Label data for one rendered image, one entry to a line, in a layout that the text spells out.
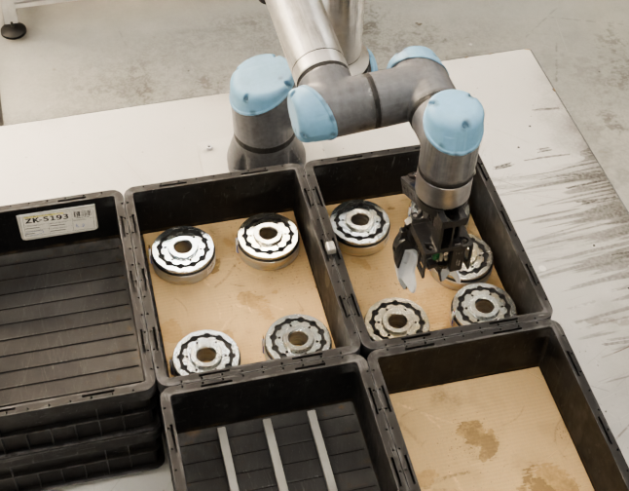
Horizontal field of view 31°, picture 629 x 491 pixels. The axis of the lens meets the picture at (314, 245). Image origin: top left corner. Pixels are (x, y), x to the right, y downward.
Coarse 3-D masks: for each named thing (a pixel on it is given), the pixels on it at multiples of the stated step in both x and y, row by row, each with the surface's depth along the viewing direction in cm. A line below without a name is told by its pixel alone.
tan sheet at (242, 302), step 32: (224, 224) 192; (224, 256) 187; (160, 288) 182; (192, 288) 182; (224, 288) 183; (256, 288) 183; (288, 288) 183; (160, 320) 178; (192, 320) 178; (224, 320) 178; (256, 320) 179; (320, 320) 179; (256, 352) 175
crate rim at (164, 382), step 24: (264, 168) 187; (288, 168) 187; (144, 192) 183; (312, 216) 180; (144, 264) 172; (144, 288) 169; (336, 288) 170; (144, 312) 166; (264, 360) 161; (288, 360) 161; (312, 360) 162; (168, 384) 158
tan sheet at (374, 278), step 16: (384, 208) 195; (400, 208) 196; (400, 224) 193; (352, 256) 188; (368, 256) 188; (384, 256) 188; (352, 272) 186; (368, 272) 186; (384, 272) 186; (416, 272) 186; (496, 272) 187; (368, 288) 184; (384, 288) 184; (400, 288) 184; (416, 288) 184; (432, 288) 184; (448, 288) 184; (368, 304) 181; (432, 304) 182; (448, 304) 182; (432, 320) 180; (448, 320) 180
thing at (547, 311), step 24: (312, 168) 187; (480, 168) 191; (312, 192) 184; (504, 216) 181; (336, 240) 177; (336, 264) 174; (528, 264) 175; (360, 312) 168; (552, 312) 169; (360, 336) 165; (408, 336) 165; (432, 336) 165
